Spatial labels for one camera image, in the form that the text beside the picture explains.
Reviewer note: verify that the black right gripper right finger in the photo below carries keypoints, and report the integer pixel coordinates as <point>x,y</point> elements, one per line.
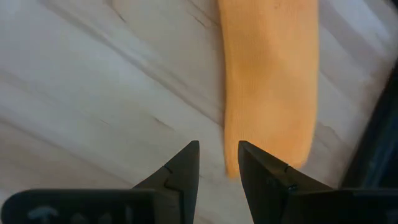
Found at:
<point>280,199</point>

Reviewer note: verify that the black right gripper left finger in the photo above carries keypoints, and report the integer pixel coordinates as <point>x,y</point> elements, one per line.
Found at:
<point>174,199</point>

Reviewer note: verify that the orange microfiber towel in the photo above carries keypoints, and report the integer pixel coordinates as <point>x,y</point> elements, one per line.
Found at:
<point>267,77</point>

